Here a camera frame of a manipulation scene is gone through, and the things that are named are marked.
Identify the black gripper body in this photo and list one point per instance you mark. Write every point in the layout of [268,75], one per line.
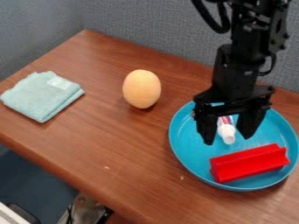
[234,94]

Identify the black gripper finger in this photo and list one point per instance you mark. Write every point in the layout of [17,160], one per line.
[250,120]
[205,127]

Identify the white toothpaste tube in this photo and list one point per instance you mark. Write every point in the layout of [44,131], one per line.
[226,129]

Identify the blue round plate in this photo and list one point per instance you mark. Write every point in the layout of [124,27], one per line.
[193,153]

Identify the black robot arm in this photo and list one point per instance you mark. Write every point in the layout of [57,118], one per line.
[256,25]

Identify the light green folded cloth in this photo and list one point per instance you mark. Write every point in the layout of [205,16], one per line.
[41,95]

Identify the red plastic block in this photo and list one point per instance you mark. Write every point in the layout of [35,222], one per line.
[248,163]

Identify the orange egg-shaped object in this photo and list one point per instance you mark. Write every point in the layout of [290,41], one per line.
[141,88]

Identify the grey bag under table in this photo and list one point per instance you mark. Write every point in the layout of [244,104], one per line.
[85,211]

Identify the white object bottom left corner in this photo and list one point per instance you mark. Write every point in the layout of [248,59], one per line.
[9,217]

